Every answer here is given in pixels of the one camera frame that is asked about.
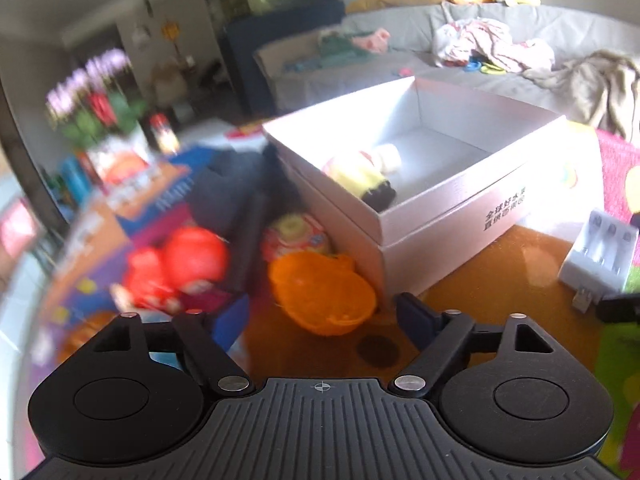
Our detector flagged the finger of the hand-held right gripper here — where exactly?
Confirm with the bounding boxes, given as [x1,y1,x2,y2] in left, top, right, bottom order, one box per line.
[597,294,640,325]

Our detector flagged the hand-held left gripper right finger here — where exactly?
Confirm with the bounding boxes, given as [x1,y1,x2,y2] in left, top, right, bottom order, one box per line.
[394,292,551,395]

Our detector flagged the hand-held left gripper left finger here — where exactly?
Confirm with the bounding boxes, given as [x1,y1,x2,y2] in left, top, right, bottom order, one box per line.
[92,294,251,395]

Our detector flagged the white battery charger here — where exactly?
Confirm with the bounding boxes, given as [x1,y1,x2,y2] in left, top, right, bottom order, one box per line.
[558,208,640,311]

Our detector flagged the red toy figure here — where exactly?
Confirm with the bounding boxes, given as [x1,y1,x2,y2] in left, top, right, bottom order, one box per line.
[111,227,231,313]

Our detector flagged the orange plastic bowl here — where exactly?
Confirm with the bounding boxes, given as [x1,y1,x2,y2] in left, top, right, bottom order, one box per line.
[268,252,377,336]

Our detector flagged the white cardboard box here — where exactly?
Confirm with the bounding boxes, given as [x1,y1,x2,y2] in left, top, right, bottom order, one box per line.
[262,76,603,297]

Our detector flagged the round colourful snack packet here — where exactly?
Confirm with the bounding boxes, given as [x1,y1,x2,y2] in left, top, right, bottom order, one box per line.
[262,214,331,263]

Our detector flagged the dark cloth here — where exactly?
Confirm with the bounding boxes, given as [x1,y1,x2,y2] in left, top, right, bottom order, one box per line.
[190,147,306,293]

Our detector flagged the yellow black plush toy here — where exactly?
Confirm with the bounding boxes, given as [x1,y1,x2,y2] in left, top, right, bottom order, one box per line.
[322,144,403,212]

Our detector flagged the colourful printed desktop mat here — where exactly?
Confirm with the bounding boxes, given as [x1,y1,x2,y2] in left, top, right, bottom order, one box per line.
[0,125,640,480]

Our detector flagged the white flower pot box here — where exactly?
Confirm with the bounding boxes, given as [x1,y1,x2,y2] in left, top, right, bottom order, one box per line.
[87,132,151,186]

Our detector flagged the red lid jar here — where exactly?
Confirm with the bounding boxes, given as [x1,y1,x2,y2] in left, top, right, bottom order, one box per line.
[149,112,181,155]

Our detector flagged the blue bottle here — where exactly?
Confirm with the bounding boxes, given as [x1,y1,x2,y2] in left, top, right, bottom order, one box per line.
[60,157,93,206]

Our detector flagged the beige blanket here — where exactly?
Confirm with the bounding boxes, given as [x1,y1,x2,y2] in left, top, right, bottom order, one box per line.
[522,50,640,141]

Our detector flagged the beige chair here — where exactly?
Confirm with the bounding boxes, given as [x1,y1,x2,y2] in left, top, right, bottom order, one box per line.
[152,57,196,106]

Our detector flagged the pink orchid flowers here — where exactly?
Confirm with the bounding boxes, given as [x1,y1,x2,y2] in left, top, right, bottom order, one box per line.
[45,50,146,148]

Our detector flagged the pink green clothes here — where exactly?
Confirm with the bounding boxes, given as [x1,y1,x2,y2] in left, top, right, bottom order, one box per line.
[320,27,391,58]

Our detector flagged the pink white clothes pile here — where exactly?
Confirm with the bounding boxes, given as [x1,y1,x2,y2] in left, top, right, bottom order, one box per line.
[432,17,556,73]

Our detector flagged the colourful ring toy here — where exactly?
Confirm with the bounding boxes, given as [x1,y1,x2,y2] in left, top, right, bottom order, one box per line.
[467,57,506,74]

